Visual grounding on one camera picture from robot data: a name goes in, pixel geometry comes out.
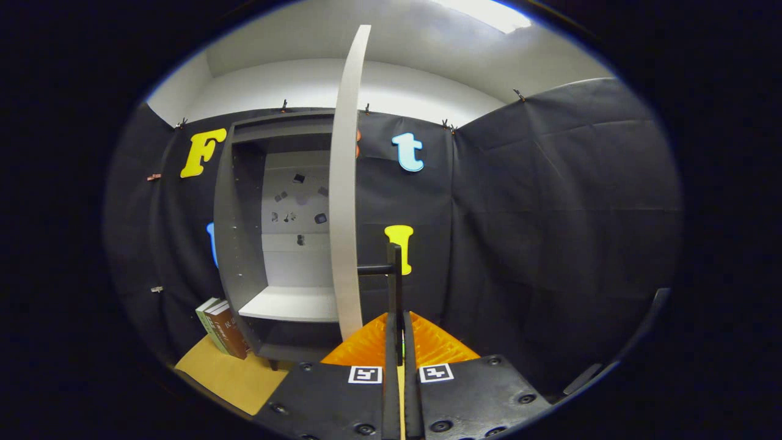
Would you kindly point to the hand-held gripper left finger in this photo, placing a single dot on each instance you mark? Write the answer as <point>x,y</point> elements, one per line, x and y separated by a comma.
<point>342,403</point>

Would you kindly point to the grey cabinet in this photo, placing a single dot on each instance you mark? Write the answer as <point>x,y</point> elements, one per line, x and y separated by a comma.
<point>238,244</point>

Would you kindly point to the long ceiling light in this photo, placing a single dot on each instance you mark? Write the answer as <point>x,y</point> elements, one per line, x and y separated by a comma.
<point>489,13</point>

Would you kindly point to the brown book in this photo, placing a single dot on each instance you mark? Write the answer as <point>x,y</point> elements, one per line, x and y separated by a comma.
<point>229,333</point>

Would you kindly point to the dark curved bar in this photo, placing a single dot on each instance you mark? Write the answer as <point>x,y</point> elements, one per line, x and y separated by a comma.
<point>583,379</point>

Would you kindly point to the black backdrop cloth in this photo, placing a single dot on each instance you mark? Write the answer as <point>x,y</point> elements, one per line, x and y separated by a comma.
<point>550,244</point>

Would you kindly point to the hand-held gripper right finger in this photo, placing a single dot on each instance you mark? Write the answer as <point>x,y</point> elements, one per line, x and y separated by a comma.
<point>476,397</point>

